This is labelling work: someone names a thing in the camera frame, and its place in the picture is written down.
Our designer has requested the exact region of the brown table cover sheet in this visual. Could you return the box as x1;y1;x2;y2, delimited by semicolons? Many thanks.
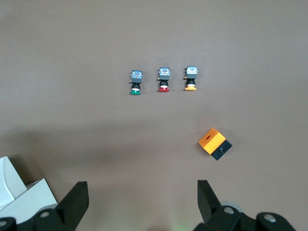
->
0;0;308;231

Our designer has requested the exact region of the yellow push button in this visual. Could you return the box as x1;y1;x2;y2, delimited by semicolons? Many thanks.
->
184;65;198;92

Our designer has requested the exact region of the red push button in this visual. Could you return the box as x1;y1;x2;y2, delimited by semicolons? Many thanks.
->
157;67;171;93

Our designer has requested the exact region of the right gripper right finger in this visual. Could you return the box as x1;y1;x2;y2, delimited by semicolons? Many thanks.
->
192;180;296;231

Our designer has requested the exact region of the orange black button box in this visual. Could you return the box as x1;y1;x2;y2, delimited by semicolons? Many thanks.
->
198;128;233;162

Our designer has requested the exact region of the green push button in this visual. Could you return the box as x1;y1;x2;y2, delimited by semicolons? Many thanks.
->
129;69;144;96

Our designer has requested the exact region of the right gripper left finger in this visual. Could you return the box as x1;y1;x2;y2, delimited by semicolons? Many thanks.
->
0;181;90;231

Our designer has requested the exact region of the white drawer cabinet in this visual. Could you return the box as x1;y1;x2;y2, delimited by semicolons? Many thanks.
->
0;155;59;218

